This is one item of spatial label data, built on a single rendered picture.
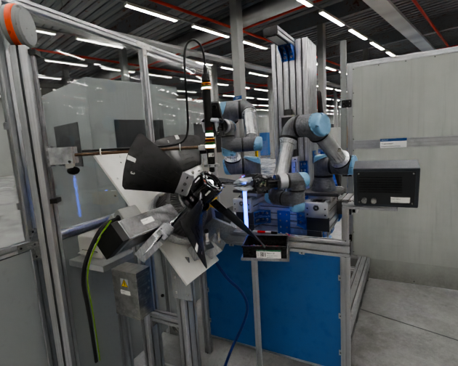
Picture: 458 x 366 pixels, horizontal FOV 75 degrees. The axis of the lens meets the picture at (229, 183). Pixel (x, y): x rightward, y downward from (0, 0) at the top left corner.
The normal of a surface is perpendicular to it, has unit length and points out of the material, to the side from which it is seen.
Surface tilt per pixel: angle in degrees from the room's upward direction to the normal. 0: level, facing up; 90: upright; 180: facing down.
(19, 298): 90
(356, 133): 90
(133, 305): 90
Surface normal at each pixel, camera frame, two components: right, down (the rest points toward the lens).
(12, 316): 0.89, 0.01
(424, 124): -0.45, 0.14
